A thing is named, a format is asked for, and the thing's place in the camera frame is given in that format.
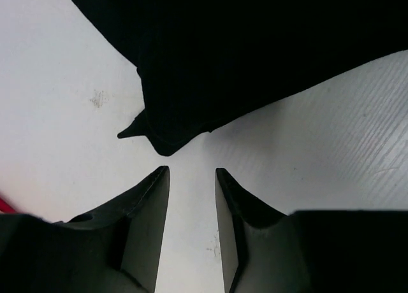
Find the folded red t-shirt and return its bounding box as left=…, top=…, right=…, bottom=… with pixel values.
left=0, top=197, right=17, bottom=213

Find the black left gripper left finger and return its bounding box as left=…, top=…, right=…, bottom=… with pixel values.
left=1, top=166, right=170, bottom=292

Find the black t-shirt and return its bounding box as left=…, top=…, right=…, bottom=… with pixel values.
left=72, top=0, right=407, bottom=156

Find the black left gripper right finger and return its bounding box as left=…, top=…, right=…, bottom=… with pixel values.
left=215, top=168, right=407, bottom=292

